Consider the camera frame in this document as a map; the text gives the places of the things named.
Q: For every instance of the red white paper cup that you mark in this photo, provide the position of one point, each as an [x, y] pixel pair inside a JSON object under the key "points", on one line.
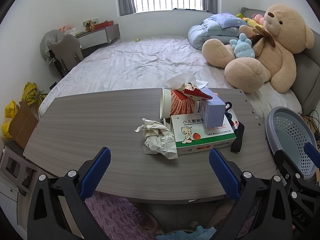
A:
{"points": [[180, 105]]}

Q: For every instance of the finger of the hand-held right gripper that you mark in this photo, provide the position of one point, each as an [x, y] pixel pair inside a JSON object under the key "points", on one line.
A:
{"points": [[311, 150], [282, 160]]}

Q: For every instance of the grey garment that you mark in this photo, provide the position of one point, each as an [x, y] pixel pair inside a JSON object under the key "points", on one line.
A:
{"points": [[50, 40]]}

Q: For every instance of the yellow plastic bag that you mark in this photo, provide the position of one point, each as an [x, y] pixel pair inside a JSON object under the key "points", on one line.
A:
{"points": [[10, 110], [30, 91]]}

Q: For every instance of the white plastic bag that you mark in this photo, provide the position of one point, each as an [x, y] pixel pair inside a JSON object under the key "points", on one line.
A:
{"points": [[72, 31]]}

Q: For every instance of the grey bed headboard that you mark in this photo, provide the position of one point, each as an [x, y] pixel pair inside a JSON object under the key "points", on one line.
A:
{"points": [[310, 80]]}

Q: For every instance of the blue cloth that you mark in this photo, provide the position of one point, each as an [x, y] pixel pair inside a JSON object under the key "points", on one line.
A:
{"points": [[185, 233]]}

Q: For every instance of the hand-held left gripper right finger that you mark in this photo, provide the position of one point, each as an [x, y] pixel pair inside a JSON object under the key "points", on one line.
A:
{"points": [[222, 172]]}

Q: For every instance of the white paper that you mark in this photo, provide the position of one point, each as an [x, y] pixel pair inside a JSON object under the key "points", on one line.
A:
{"points": [[157, 142]]}

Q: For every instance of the light blue quilt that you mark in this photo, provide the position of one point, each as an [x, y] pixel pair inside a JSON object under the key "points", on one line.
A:
{"points": [[202, 33]]}

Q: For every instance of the red box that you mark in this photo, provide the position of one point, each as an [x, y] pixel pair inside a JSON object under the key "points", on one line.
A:
{"points": [[103, 25]]}

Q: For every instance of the grey white desk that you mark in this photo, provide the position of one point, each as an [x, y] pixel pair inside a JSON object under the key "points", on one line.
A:
{"points": [[100, 36]]}

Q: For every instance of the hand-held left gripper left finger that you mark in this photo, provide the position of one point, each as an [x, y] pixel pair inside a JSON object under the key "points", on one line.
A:
{"points": [[96, 172]]}

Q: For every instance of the blue patterned pillow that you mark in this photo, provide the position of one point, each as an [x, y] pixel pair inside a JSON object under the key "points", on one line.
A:
{"points": [[225, 20]]}

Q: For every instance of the white green medicine box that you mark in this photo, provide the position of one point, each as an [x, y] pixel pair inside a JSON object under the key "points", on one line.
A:
{"points": [[190, 135]]}

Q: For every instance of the colourful picture card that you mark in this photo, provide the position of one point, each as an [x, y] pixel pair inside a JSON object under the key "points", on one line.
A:
{"points": [[90, 24]]}

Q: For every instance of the white cabinet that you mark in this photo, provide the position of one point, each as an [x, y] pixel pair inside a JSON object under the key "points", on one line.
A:
{"points": [[10, 197]]}

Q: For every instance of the bed with checked sheet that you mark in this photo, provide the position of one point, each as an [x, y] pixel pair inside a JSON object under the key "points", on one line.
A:
{"points": [[137, 60]]}

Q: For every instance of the green plush toy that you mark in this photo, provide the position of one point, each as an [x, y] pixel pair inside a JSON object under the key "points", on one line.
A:
{"points": [[239, 15]]}

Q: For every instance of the red white snack wrapper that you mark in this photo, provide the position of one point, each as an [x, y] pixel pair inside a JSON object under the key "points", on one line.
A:
{"points": [[193, 92]]}

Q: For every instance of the white tissue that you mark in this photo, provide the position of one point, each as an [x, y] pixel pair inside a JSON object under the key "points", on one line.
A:
{"points": [[180, 80]]}

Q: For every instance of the grey chair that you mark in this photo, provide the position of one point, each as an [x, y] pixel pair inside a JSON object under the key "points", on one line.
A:
{"points": [[67, 52]]}

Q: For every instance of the small lavender box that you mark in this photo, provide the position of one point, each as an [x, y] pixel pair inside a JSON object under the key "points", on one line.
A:
{"points": [[213, 115]]}

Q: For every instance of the blue plush bunny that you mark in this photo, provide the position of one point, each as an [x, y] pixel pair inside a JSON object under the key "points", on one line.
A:
{"points": [[243, 48]]}

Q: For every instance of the brown cardboard box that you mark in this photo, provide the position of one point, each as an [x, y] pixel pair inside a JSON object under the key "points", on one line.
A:
{"points": [[22, 127]]}

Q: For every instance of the pink wrapper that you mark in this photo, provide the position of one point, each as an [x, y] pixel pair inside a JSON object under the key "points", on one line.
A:
{"points": [[215, 95]]}

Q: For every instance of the white red printed packet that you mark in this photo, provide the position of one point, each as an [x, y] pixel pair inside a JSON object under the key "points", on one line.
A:
{"points": [[233, 122]]}

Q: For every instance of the pink plush toy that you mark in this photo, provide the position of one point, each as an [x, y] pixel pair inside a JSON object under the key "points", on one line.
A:
{"points": [[258, 18]]}

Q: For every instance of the yellow plush toy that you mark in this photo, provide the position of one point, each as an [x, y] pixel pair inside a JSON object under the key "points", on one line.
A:
{"points": [[250, 22]]}

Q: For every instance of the grey perforated plastic basket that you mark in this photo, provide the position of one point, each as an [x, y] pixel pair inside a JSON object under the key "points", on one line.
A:
{"points": [[295, 140]]}

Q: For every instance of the large tan teddy bear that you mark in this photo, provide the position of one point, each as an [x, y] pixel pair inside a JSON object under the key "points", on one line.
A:
{"points": [[275, 55]]}

